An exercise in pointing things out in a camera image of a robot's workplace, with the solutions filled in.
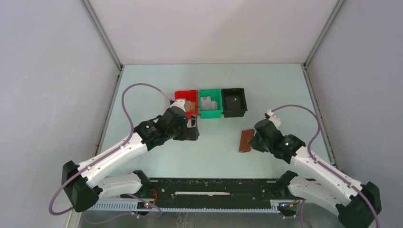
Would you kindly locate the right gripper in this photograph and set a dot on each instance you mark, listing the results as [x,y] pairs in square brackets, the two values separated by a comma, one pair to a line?
[254,145]

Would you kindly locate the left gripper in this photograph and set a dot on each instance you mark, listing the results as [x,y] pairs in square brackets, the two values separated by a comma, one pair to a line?
[190,133]

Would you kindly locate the brown leather card holder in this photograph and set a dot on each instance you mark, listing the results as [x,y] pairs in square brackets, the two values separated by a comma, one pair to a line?
[246,137]

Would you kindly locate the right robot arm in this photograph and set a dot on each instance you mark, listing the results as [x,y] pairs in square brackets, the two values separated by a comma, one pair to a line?
[355,204]

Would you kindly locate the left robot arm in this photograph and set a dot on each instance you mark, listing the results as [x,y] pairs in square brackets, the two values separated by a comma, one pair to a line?
[89,181]

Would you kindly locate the orange cards in red bin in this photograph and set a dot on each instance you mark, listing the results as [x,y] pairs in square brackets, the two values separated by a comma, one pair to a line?
[190,106]

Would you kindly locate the white cards in green bin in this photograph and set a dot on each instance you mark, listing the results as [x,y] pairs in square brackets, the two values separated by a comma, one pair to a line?
[208,104]

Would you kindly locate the green plastic bin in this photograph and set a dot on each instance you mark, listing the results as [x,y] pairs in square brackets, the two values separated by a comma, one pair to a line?
[216,95]

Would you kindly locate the red plastic bin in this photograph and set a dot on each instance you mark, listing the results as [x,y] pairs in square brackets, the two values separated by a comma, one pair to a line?
[190,95]

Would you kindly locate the black plastic bin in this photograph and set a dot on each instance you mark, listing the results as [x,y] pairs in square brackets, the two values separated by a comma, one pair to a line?
[234,91]

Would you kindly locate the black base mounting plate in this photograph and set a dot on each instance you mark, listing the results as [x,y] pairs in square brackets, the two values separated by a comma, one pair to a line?
[183,193]

